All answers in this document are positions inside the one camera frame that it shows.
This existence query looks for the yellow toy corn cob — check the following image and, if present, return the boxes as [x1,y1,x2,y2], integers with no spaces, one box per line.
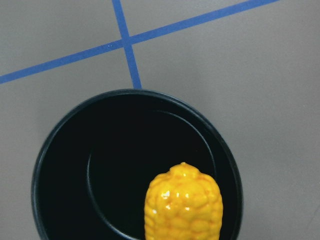
[144,162,224,240]

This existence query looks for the dark blue saucepan purple handle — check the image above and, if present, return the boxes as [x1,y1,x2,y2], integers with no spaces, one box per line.
[31,89,243,240]

